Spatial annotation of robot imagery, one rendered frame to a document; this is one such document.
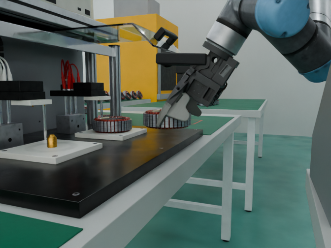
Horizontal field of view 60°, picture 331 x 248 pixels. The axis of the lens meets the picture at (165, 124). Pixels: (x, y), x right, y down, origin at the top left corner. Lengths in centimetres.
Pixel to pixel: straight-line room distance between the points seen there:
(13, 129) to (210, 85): 45
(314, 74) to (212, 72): 20
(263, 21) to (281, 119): 533
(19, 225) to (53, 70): 71
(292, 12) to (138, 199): 37
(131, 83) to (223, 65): 386
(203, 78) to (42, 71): 56
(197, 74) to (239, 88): 522
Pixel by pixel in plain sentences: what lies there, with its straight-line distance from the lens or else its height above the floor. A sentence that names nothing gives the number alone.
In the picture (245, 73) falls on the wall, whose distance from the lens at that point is 582.
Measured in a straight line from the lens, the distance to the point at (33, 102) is 64.
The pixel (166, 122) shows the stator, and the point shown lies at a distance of 62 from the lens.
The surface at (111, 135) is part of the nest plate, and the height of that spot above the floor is 78.
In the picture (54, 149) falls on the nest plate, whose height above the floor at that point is 78.
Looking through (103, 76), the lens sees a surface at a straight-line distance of 470.
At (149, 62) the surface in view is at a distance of 433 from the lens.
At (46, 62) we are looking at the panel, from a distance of 101.
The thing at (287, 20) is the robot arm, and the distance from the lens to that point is 52.
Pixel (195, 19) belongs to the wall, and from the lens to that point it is 614.
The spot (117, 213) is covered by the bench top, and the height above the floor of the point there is 75.
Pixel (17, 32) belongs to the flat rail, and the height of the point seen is 102.
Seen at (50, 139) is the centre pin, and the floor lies 80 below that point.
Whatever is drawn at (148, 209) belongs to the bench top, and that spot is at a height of 72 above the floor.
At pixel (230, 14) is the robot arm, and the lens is 62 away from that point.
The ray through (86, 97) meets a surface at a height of 88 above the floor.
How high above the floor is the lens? 91
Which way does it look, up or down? 7 degrees down
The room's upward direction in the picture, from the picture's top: straight up
